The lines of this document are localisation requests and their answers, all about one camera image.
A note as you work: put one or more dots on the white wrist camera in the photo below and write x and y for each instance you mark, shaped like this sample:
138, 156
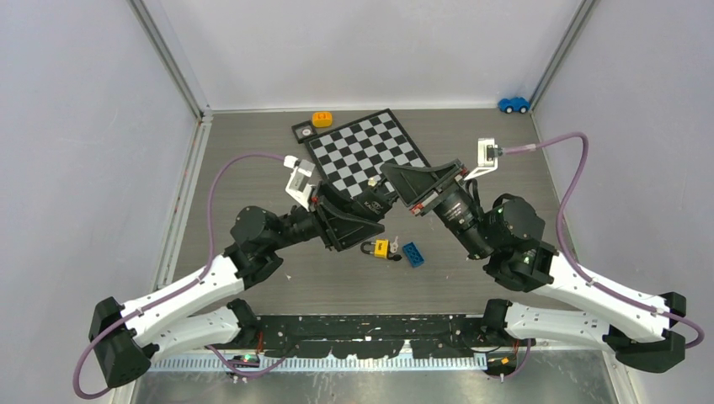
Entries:
488, 153
298, 186

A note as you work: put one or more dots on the black white chessboard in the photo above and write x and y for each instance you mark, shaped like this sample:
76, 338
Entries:
350, 155

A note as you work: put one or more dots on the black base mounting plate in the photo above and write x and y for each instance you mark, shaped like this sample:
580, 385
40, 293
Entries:
443, 336

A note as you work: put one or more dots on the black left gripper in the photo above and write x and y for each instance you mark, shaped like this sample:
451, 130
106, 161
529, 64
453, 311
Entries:
341, 225

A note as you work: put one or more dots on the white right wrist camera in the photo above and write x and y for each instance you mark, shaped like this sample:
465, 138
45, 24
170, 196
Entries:
488, 153

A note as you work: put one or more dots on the blue toy car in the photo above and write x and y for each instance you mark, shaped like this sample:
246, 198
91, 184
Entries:
514, 105

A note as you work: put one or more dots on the silver keys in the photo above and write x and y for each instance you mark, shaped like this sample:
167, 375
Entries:
393, 254

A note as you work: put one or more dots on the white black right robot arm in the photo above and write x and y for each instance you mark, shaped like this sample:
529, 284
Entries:
638, 328

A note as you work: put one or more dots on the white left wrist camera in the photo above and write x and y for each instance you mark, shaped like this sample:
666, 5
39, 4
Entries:
298, 186

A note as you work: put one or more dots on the orange toy block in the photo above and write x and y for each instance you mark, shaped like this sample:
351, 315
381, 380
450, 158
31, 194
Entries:
322, 119

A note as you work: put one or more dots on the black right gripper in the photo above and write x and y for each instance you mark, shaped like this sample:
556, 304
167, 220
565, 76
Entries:
418, 184

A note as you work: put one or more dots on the yellow padlock black shackle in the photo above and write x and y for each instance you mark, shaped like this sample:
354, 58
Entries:
379, 248

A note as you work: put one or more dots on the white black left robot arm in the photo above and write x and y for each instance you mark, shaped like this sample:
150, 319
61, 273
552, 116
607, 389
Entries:
203, 308

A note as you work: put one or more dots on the small black square tray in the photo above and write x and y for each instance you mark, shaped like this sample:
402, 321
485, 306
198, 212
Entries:
303, 131

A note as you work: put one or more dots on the blue toy brick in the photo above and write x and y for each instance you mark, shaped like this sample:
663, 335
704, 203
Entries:
413, 255

